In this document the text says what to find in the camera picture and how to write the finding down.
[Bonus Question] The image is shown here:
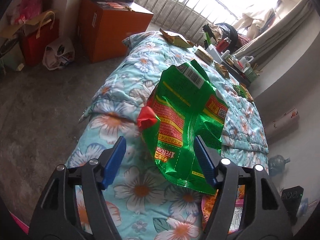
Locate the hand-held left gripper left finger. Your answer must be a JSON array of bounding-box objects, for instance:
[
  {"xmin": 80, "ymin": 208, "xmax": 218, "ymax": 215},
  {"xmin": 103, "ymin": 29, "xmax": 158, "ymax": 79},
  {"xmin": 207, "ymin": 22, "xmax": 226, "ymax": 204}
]
[{"xmin": 29, "ymin": 136, "xmax": 127, "ymax": 240}]

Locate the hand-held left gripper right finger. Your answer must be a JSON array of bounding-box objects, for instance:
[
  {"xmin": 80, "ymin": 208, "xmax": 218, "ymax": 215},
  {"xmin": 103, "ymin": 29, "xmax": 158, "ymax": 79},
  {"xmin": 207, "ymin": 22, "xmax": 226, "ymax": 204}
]
[{"xmin": 194, "ymin": 135, "xmax": 292, "ymax": 240}]

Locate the floral turquoise quilt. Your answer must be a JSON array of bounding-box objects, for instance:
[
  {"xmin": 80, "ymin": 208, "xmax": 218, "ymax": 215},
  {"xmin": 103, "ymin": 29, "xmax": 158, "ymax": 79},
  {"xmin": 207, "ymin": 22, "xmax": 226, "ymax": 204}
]
[{"xmin": 66, "ymin": 31, "xmax": 270, "ymax": 240}]

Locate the orange snack packet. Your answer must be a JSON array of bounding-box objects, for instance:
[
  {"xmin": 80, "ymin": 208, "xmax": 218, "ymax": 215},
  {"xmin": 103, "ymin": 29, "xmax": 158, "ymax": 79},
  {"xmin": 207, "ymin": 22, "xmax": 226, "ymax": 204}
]
[{"xmin": 201, "ymin": 184, "xmax": 247, "ymax": 233}]

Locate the small green snack packet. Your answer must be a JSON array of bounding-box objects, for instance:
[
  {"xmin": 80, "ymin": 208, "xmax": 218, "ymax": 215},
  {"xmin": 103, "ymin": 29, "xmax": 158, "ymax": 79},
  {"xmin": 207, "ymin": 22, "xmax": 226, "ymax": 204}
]
[{"xmin": 232, "ymin": 83, "xmax": 254, "ymax": 102}]

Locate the rolled floral paper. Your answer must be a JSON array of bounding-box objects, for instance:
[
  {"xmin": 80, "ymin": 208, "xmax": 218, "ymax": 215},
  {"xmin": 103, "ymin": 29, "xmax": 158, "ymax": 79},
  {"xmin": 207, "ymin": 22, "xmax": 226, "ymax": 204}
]
[{"xmin": 264, "ymin": 107, "xmax": 299, "ymax": 138}]

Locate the black speaker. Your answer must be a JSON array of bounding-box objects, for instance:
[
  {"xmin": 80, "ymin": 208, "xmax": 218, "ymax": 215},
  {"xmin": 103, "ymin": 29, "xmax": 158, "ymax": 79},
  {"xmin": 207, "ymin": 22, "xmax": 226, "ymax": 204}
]
[{"xmin": 280, "ymin": 185, "xmax": 304, "ymax": 227}]

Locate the small gold snack packet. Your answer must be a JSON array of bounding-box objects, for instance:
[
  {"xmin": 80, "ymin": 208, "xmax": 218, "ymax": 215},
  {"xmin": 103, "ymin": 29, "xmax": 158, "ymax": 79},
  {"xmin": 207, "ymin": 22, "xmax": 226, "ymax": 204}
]
[{"xmin": 214, "ymin": 62, "xmax": 230, "ymax": 78}]

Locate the green plastic basket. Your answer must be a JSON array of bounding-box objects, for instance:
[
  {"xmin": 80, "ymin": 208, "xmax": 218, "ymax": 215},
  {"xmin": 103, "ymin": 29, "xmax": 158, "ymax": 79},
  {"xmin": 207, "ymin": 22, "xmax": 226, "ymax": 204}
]
[{"xmin": 241, "ymin": 66, "xmax": 260, "ymax": 82}]

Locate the brown snack packet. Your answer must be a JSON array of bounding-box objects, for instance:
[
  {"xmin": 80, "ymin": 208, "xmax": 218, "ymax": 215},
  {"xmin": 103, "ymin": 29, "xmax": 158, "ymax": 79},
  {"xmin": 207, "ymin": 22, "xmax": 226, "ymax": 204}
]
[{"xmin": 194, "ymin": 46, "xmax": 214, "ymax": 63}]

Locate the white container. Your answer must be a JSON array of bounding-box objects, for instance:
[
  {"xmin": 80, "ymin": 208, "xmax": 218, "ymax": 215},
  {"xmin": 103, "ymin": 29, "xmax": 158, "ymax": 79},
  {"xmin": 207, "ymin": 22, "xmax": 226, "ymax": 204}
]
[{"xmin": 206, "ymin": 44, "xmax": 223, "ymax": 62}]

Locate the pink plastic basin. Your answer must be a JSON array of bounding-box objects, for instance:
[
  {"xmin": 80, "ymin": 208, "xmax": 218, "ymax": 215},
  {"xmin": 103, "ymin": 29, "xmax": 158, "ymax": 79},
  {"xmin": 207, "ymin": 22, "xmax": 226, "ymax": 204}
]
[{"xmin": 5, "ymin": 205, "xmax": 29, "ymax": 233}]

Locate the red canister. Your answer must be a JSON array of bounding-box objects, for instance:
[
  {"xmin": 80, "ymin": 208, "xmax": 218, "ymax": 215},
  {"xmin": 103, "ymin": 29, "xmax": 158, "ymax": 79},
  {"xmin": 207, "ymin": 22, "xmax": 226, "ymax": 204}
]
[{"xmin": 215, "ymin": 37, "xmax": 230, "ymax": 52}]

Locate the white plastic bag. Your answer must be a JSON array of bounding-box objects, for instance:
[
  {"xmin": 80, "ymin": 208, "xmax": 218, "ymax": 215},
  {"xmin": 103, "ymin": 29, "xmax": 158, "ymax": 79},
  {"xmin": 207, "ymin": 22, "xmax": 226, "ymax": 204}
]
[{"xmin": 42, "ymin": 36, "xmax": 75, "ymax": 71}]

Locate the orange cardboard box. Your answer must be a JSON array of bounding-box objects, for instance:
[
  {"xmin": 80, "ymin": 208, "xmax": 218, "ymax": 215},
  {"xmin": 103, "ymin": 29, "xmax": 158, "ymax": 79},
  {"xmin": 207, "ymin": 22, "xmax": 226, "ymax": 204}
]
[{"xmin": 76, "ymin": 0, "xmax": 154, "ymax": 63}]

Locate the black bag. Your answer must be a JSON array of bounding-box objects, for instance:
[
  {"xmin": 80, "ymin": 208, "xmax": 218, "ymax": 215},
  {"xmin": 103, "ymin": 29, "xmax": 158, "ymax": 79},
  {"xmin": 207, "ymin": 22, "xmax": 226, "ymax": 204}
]
[{"xmin": 215, "ymin": 22, "xmax": 240, "ymax": 54}]

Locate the red paper bag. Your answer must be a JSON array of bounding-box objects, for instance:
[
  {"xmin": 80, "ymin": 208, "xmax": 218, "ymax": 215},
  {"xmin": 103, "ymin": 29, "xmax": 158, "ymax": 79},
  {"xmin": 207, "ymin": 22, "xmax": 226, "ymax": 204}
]
[{"xmin": 20, "ymin": 10, "xmax": 60, "ymax": 67}]

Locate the grey curtain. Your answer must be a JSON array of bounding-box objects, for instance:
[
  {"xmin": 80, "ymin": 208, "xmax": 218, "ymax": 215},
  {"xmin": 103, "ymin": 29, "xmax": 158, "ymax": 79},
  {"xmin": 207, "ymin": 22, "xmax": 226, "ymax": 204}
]
[{"xmin": 232, "ymin": 0, "xmax": 315, "ymax": 63}]

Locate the beige padded jacket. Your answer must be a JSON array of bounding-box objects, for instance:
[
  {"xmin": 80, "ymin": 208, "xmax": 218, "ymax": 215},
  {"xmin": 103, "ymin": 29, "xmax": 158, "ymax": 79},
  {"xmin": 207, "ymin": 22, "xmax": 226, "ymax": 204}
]
[{"xmin": 232, "ymin": 4, "xmax": 275, "ymax": 34}]

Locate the window grille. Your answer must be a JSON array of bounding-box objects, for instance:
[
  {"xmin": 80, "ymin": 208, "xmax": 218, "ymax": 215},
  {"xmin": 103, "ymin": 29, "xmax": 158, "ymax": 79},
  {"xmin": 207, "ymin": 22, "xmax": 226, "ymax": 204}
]
[{"xmin": 134, "ymin": 0, "xmax": 240, "ymax": 44}]

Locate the pink plastic bag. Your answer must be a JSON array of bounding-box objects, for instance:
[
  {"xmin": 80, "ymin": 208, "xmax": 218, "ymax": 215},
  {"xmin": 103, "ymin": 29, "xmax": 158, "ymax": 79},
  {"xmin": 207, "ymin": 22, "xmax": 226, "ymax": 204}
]
[{"xmin": 17, "ymin": 0, "xmax": 42, "ymax": 22}]

